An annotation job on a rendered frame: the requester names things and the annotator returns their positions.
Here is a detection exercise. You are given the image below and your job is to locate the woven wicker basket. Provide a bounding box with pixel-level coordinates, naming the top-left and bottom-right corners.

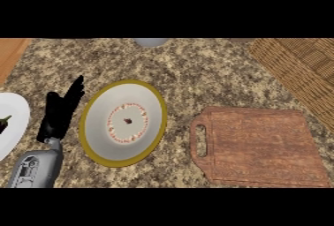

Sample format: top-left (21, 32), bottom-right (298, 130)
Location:
top-left (248, 38), bottom-right (334, 133)

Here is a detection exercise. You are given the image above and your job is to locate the dark purple eggplant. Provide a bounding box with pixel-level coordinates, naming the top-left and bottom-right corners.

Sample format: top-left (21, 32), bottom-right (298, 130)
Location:
top-left (0, 115), bottom-right (13, 135)

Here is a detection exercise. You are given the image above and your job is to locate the brown wooden cutting board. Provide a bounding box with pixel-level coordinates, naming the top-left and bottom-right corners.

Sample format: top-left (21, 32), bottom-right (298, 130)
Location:
top-left (188, 106), bottom-right (330, 188)

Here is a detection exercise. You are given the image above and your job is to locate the pale grey round object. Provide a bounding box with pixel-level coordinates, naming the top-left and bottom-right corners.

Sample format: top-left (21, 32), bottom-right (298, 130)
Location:
top-left (131, 38), bottom-right (171, 48)

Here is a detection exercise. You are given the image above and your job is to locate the yellow-rimmed white plate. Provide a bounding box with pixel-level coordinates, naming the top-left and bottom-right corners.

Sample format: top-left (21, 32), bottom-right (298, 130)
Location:
top-left (78, 79), bottom-right (168, 168)

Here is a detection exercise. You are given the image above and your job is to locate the plain white plate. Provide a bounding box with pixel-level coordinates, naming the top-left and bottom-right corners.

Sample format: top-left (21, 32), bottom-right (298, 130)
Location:
top-left (0, 92), bottom-right (30, 162)

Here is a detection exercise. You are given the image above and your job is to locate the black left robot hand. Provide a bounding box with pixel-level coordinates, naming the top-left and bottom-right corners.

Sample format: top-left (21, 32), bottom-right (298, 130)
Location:
top-left (35, 75), bottom-right (85, 145)

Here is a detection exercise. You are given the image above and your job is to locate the brown wooden panel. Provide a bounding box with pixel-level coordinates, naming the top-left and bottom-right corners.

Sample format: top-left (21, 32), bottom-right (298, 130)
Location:
top-left (0, 38), bottom-right (33, 87)

